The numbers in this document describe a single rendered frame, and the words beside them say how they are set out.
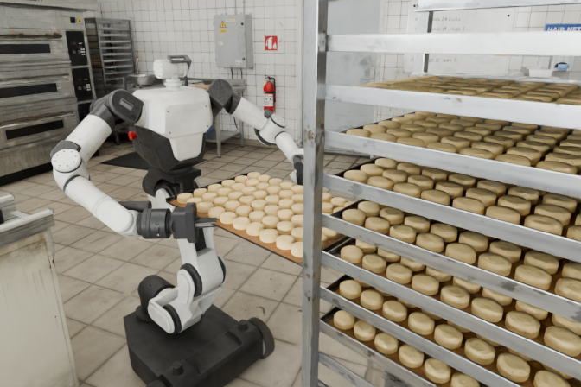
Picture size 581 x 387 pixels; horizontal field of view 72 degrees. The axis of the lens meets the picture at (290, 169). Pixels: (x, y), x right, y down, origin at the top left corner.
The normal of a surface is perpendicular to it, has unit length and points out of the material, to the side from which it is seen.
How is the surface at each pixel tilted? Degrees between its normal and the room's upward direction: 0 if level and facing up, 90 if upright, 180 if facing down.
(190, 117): 91
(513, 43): 90
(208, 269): 65
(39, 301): 90
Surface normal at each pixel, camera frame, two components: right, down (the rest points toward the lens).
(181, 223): 0.05, 0.29
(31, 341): 0.85, 0.16
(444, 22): -0.39, 0.28
